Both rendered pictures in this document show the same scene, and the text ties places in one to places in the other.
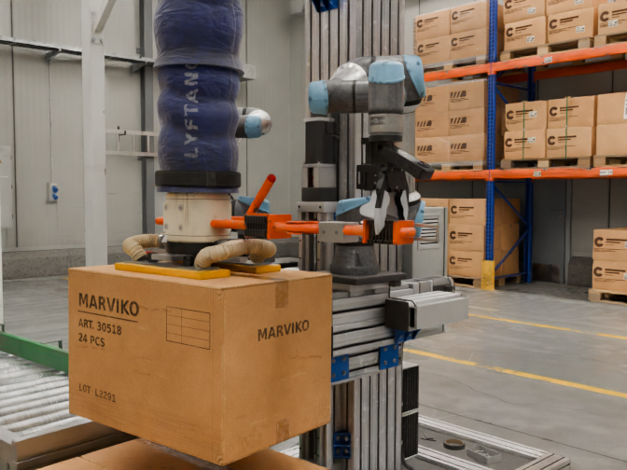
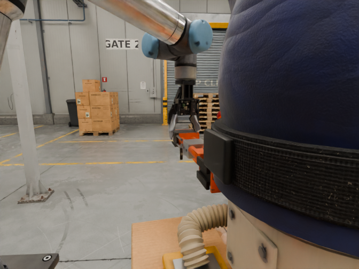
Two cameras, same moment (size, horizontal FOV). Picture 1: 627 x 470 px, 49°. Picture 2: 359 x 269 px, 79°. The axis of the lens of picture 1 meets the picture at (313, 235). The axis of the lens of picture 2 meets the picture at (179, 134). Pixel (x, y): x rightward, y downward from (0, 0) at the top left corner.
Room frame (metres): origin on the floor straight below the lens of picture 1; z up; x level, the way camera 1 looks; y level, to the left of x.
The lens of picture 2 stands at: (2.10, 0.32, 1.37)
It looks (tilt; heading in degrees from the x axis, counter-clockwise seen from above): 11 degrees down; 220
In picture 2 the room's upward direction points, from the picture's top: straight up
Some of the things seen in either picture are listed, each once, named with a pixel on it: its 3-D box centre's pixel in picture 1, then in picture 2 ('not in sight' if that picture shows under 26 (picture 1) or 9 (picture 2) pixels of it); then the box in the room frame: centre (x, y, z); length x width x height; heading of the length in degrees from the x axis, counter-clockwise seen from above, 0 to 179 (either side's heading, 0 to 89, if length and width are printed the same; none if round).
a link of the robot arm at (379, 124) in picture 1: (384, 126); (186, 74); (1.49, -0.15, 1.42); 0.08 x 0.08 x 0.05
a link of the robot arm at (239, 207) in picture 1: (251, 214); not in sight; (2.48, 0.22, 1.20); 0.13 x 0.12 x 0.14; 86
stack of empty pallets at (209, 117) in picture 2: not in sight; (205, 112); (-4.31, -3.81, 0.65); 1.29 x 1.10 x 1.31; 43
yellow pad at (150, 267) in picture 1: (170, 264); not in sight; (1.78, 0.37, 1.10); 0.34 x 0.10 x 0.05; 52
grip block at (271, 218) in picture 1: (268, 226); (223, 169); (1.70, 0.11, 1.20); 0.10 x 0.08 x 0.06; 142
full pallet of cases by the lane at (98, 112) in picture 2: not in sight; (99, 106); (-1.76, -6.36, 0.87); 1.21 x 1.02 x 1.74; 43
